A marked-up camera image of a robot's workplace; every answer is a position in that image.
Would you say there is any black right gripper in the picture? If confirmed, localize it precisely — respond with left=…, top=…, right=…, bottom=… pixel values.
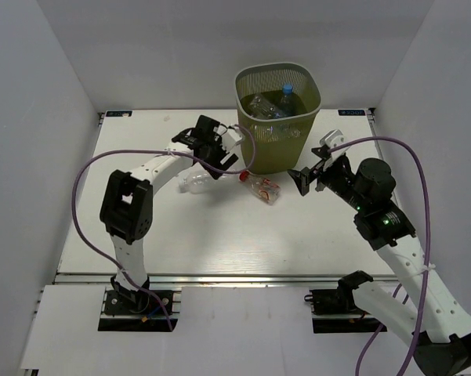
left=288, top=155, right=369, bottom=212

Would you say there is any clear square bottle yellow label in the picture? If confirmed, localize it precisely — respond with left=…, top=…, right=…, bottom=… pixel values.
left=256, top=125, right=301, bottom=143

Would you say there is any crushed bottle red label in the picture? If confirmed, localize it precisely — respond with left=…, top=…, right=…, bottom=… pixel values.
left=238, top=171, right=281, bottom=204

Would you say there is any clear ribbed bottle blue cap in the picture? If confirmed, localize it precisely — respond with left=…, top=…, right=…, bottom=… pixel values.
left=248, top=94, right=285, bottom=120

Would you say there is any clear bottle blue label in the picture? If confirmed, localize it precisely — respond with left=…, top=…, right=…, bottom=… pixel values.
left=279, top=84, right=298, bottom=117

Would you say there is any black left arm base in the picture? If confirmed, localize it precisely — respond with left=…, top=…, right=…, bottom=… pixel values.
left=97, top=289, right=180, bottom=333

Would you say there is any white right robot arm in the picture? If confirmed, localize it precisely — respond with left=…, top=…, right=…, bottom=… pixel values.
left=308, top=146, right=471, bottom=375

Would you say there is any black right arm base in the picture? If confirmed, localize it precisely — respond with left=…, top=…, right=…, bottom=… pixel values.
left=304, top=289, right=380, bottom=334

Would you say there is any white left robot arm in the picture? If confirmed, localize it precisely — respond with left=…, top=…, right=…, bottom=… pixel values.
left=100, top=115, right=255, bottom=313

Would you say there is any green mesh waste bin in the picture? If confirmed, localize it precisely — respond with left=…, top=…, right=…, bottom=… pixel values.
left=234, top=62, right=321, bottom=175

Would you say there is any blue sticker right corner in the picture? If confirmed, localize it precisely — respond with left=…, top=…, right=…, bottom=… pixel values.
left=338, top=109, right=365, bottom=117

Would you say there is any blue sticker corner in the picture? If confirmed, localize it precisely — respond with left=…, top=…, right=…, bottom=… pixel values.
left=338, top=109, right=365, bottom=117
left=105, top=110, right=132, bottom=118

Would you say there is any blue sticker left corner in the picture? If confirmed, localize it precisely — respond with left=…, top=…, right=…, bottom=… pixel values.
left=105, top=110, right=132, bottom=118

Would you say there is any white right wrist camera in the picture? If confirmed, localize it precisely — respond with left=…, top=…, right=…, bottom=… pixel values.
left=319, top=129, right=346, bottom=161

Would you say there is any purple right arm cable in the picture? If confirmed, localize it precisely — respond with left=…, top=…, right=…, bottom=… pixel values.
left=324, top=136, right=432, bottom=376

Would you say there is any aluminium table edge rail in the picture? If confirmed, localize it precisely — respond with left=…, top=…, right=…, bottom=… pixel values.
left=53, top=273, right=399, bottom=287

